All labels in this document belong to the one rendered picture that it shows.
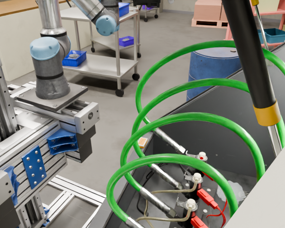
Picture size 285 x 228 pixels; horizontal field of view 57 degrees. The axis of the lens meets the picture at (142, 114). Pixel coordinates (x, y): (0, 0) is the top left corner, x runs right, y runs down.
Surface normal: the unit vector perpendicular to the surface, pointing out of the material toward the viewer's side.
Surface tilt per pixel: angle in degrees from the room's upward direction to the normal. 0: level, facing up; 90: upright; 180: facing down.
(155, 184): 0
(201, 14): 90
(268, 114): 89
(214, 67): 90
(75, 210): 0
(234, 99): 90
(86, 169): 0
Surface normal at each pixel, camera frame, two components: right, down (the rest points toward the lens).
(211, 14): -0.21, 0.51
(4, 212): 0.90, 0.23
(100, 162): 0.00, -0.85
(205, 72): -0.57, 0.43
